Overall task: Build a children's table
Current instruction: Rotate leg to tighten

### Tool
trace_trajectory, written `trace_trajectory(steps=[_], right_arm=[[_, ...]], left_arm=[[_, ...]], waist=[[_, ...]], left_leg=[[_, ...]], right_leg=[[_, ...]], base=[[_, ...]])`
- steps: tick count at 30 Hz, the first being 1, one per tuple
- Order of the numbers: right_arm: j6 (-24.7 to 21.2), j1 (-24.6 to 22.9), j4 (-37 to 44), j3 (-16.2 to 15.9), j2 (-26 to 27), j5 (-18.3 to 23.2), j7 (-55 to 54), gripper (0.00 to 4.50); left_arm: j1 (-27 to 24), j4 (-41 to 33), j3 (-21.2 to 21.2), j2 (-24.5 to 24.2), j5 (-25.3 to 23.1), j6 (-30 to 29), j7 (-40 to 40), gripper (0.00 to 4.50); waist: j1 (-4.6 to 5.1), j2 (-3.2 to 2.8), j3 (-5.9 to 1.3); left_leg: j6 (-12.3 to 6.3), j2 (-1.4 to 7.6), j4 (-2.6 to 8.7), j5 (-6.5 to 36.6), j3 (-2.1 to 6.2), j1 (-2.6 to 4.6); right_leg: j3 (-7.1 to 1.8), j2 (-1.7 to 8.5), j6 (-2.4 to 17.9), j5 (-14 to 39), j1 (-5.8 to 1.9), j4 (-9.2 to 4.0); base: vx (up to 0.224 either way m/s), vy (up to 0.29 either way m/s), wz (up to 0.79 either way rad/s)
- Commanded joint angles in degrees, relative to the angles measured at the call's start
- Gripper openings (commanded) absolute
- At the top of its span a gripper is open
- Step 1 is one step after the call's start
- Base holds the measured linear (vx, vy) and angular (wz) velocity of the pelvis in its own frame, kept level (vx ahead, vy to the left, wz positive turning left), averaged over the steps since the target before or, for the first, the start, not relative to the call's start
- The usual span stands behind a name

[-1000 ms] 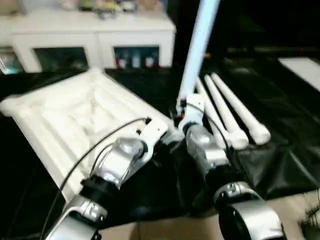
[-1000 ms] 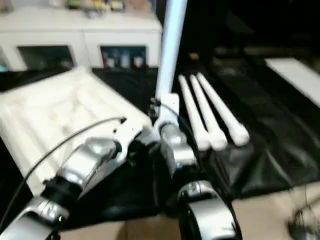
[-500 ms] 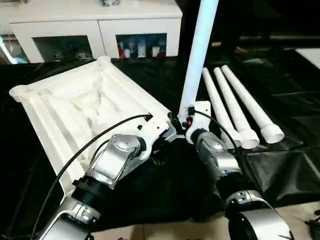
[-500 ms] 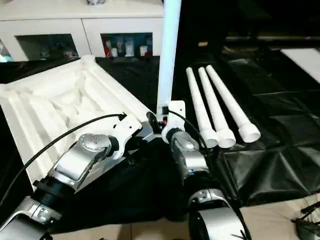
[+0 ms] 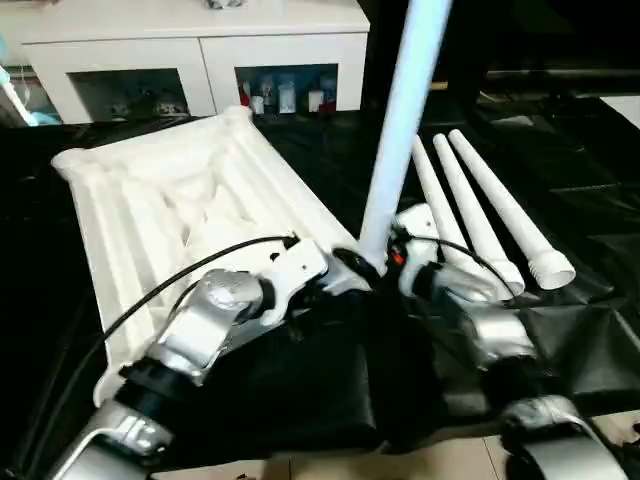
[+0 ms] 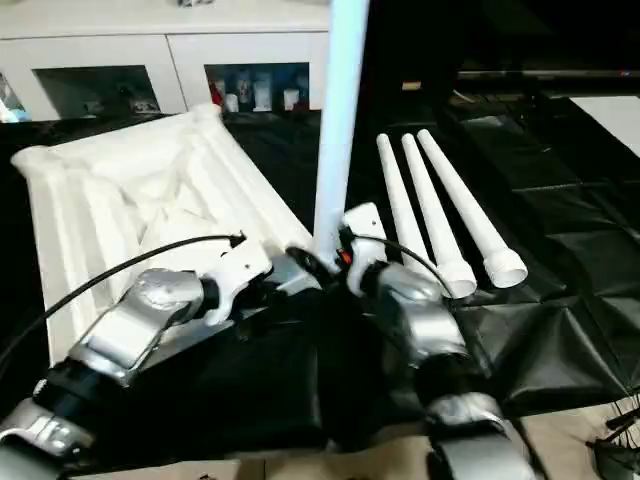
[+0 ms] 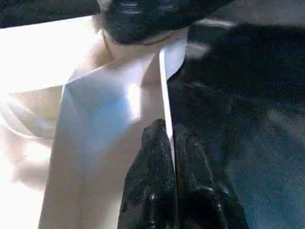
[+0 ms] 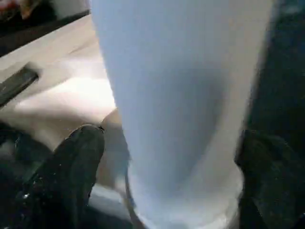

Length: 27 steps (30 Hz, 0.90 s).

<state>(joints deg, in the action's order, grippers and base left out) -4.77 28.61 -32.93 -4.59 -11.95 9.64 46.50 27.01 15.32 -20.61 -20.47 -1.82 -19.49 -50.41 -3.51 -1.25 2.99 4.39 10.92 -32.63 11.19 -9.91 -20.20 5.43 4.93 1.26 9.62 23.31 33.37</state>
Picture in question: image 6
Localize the robot arm base with cables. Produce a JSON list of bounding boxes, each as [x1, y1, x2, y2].
[[584, 384, 640, 480]]

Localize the teal white plastic object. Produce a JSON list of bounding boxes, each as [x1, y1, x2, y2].
[[0, 72, 31, 124]]

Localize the white flat board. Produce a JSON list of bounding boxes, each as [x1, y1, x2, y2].
[[569, 94, 640, 156]]

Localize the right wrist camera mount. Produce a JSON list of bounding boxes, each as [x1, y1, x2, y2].
[[341, 202, 390, 297]]

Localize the white plastic table top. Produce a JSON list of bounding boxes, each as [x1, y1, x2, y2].
[[9, 103, 326, 369]]

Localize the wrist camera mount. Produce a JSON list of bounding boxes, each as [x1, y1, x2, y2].
[[199, 233, 275, 327], [341, 202, 390, 297]]

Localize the tall white jar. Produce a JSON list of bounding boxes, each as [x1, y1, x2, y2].
[[252, 72, 272, 112]]

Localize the white sideboard cabinet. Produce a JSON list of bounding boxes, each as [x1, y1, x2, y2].
[[0, 0, 331, 122]]

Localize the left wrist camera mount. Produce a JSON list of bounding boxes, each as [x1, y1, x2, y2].
[[199, 233, 275, 327]]

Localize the white tapered table leg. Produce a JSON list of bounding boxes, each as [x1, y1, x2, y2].
[[375, 133, 436, 271], [401, 133, 478, 300], [417, 128, 529, 290], [312, 0, 372, 271]]

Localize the black work mat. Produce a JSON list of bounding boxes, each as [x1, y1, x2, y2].
[[0, 74, 640, 461]]

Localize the dark metal bar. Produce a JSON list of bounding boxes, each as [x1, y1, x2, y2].
[[457, 68, 640, 81]]

